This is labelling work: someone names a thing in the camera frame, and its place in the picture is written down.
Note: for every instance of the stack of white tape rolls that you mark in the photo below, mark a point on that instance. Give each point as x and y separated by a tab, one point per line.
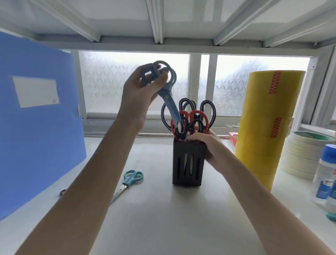
299	155

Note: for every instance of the frosted glass window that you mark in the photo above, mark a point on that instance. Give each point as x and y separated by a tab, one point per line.
131	78

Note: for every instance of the blue scissors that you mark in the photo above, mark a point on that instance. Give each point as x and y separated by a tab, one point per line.
164	90

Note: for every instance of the clear bottle with blue cap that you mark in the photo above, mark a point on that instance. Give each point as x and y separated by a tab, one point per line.
325	173

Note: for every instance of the blue file box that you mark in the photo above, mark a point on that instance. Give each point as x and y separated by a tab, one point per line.
39	131

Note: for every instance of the black slotted scissors holder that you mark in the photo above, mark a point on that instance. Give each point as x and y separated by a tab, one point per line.
189	163

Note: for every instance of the small black zigzag scissors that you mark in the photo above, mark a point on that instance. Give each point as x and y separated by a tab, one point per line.
181	131

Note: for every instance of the person's right forearm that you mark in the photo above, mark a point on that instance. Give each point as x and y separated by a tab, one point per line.
265	207

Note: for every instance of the stack of yellow tape rolls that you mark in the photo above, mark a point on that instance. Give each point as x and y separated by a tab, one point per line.
265	131

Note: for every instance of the red box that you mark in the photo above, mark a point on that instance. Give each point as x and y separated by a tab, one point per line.
232	139

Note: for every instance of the person's left thumb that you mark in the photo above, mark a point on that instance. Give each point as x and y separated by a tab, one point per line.
152	97

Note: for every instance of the teal bottle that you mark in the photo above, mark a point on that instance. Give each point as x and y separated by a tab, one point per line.
331	207

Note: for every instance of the white metal shelf frame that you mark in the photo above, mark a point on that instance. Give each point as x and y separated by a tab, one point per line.
168	23

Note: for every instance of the person's right hand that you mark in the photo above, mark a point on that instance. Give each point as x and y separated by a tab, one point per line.
210	149

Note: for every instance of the person's left forearm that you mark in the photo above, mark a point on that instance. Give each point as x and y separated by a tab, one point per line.
78	194

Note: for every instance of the person's right thumb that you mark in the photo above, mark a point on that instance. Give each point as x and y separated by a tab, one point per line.
196	136

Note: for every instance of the person's left hand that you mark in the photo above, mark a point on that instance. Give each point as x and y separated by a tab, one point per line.
133	99

